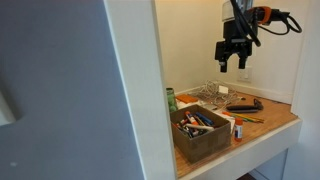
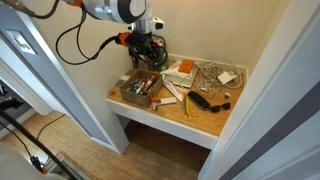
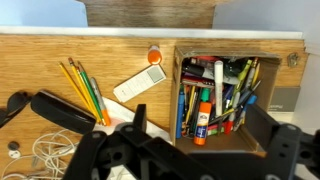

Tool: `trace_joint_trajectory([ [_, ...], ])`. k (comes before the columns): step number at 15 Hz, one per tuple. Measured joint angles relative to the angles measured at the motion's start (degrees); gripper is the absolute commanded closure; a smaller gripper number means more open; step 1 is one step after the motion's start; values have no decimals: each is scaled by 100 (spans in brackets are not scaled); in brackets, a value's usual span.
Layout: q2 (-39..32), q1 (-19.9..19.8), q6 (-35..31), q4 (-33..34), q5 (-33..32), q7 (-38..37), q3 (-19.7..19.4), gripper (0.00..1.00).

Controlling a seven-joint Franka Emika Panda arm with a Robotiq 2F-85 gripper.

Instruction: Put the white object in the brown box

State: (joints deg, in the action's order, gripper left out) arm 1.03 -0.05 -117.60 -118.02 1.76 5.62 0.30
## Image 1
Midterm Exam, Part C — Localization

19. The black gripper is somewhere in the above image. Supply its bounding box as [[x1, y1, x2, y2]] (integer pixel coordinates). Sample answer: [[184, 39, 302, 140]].
[[214, 19, 254, 74]]

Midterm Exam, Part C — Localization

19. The white oblong object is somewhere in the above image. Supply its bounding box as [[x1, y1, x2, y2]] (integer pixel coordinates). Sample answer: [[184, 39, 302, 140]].
[[185, 123, 215, 132]]

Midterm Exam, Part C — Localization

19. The brown cardboard box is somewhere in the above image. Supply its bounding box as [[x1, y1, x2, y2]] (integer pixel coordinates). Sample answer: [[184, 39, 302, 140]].
[[169, 104, 233, 165]]

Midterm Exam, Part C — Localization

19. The white power adapter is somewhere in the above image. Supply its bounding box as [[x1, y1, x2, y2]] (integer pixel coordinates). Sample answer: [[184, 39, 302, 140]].
[[217, 85, 230, 96]]

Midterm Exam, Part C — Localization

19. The black glasses case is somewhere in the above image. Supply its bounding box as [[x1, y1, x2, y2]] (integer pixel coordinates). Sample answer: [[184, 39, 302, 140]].
[[225, 104, 260, 113]]

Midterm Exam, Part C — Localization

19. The orange pencil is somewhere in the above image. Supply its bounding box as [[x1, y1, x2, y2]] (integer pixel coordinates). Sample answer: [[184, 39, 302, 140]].
[[221, 111, 238, 118]]

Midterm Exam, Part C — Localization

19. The yellow pencil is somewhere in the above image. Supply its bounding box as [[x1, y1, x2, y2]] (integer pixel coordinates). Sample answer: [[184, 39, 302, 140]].
[[229, 112, 266, 123]]

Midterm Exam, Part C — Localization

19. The green pencil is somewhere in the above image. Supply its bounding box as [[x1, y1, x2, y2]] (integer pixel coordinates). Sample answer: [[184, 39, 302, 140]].
[[233, 115, 263, 124]]

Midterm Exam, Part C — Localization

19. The orange notepad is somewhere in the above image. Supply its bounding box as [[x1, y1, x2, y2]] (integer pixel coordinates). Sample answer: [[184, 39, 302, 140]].
[[175, 93, 200, 105]]

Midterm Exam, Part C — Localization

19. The blue marker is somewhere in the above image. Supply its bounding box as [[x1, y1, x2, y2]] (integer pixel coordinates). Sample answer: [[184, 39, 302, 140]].
[[194, 111, 215, 127]]

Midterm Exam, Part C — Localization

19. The orange capped glue stick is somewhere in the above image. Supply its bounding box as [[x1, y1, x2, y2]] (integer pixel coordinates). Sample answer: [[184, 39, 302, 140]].
[[233, 116, 245, 143]]

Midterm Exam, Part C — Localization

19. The orange capped marker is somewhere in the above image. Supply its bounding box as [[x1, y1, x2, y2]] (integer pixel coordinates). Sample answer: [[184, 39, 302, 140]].
[[184, 110, 200, 127]]

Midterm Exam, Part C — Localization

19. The green glass jar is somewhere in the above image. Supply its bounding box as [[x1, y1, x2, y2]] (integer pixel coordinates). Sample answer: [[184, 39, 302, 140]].
[[165, 87, 179, 114]]

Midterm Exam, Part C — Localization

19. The red marker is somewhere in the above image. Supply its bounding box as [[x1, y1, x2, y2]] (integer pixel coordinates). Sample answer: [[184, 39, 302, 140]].
[[172, 122, 188, 134]]

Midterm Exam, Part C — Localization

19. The white wall socket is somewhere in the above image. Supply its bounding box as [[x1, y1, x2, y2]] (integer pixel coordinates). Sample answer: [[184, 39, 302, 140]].
[[237, 66, 254, 84]]

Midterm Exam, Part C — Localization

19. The white tangled cable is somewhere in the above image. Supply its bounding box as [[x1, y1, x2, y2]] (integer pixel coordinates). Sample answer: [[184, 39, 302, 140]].
[[189, 79, 248, 108]]

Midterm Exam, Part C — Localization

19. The black wrist camera orange mount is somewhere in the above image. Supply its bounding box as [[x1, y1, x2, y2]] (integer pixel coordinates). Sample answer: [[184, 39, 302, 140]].
[[251, 5, 292, 26]]

